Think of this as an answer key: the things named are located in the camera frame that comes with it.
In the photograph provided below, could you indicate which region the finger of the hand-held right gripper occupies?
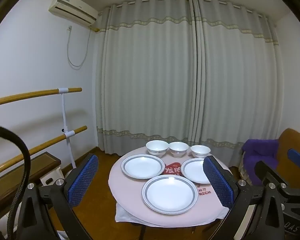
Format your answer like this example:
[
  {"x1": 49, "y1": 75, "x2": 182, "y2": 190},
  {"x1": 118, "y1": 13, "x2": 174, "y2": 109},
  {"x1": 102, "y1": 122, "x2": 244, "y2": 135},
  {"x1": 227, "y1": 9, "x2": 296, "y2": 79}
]
[
  {"x1": 255, "y1": 160, "x2": 293, "y2": 198},
  {"x1": 287, "y1": 148, "x2": 300, "y2": 167}
]

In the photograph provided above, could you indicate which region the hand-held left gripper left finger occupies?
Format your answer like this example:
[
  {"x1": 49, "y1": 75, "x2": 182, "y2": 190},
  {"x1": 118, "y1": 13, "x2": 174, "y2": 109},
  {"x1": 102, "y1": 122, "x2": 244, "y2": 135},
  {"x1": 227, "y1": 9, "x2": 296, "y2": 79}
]
[{"x1": 16, "y1": 153, "x2": 99, "y2": 240}]

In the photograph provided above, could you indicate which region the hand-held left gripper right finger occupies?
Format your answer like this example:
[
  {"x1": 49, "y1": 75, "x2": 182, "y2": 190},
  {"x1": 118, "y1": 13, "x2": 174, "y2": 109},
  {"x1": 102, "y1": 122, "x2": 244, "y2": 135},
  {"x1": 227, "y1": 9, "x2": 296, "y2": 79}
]
[{"x1": 202, "y1": 155, "x2": 290, "y2": 240}]

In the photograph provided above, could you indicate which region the white plate with grey band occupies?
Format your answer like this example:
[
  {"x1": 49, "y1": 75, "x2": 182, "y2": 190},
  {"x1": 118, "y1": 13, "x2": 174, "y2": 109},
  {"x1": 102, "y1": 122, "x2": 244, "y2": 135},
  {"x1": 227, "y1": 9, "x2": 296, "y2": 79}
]
[
  {"x1": 121, "y1": 154, "x2": 166, "y2": 179},
  {"x1": 141, "y1": 175, "x2": 199, "y2": 215},
  {"x1": 181, "y1": 158, "x2": 213, "y2": 184}
]

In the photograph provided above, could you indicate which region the small white bowl grey band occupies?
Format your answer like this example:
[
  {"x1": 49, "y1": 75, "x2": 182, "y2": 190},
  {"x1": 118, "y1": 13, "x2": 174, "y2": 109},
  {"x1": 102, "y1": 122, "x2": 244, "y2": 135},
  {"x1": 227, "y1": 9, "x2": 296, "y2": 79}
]
[{"x1": 190, "y1": 145, "x2": 211, "y2": 158}]

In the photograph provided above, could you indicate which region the white bowl with label sticker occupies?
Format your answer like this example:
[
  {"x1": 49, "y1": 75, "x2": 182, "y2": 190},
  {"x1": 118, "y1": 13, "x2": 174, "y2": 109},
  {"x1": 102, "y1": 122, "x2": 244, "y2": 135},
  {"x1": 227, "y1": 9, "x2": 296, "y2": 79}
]
[{"x1": 169, "y1": 142, "x2": 189, "y2": 158}]

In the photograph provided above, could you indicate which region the large white bowl grey band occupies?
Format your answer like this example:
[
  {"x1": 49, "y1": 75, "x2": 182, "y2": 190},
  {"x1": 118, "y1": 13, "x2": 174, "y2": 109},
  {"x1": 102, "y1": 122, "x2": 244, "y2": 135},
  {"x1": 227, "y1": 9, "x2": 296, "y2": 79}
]
[{"x1": 146, "y1": 140, "x2": 169, "y2": 158}]

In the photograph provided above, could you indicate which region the purple cloth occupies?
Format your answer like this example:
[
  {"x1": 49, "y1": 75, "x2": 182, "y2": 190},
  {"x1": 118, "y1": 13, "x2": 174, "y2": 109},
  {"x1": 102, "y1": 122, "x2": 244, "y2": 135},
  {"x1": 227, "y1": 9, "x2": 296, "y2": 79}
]
[{"x1": 241, "y1": 139, "x2": 280, "y2": 185}]

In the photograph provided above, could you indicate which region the brown chair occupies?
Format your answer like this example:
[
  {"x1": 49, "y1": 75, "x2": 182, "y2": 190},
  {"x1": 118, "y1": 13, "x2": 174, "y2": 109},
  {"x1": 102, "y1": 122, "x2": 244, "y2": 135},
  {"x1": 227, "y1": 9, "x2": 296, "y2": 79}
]
[{"x1": 275, "y1": 128, "x2": 300, "y2": 180}]

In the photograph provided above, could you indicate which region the pink printed tablecloth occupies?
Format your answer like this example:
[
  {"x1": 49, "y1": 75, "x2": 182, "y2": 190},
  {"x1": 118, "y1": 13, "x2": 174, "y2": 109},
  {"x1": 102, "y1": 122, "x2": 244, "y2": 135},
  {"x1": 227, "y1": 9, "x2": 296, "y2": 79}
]
[{"x1": 109, "y1": 146, "x2": 237, "y2": 228}]

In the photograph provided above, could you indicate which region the wooden bar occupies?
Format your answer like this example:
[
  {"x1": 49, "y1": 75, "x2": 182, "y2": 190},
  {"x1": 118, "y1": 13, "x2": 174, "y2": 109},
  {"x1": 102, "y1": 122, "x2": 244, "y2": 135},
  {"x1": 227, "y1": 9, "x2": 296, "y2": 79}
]
[
  {"x1": 0, "y1": 87, "x2": 82, "y2": 108},
  {"x1": 0, "y1": 126, "x2": 88, "y2": 179}
]

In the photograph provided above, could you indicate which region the white under cloth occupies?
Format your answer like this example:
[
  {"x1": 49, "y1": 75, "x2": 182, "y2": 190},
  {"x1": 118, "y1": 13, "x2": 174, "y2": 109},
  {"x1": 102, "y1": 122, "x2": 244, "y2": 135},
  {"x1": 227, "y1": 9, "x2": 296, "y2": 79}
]
[{"x1": 115, "y1": 202, "x2": 145, "y2": 224}]

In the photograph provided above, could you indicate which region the white air conditioner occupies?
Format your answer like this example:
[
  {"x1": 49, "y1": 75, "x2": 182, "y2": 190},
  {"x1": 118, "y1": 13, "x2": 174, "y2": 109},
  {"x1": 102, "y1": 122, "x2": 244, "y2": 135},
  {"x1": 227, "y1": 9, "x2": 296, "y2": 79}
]
[{"x1": 48, "y1": 0, "x2": 98, "y2": 27}]

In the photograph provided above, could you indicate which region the black cable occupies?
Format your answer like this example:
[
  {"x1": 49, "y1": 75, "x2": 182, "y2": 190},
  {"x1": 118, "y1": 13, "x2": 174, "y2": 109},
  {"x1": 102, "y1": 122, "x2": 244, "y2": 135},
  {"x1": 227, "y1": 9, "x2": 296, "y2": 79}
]
[{"x1": 0, "y1": 122, "x2": 32, "y2": 240}]

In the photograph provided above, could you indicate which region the white air conditioner cable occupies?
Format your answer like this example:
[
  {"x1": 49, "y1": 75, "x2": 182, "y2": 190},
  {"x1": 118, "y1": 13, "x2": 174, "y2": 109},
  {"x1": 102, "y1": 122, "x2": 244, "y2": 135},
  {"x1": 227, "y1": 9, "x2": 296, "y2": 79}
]
[{"x1": 66, "y1": 26, "x2": 94, "y2": 68}]

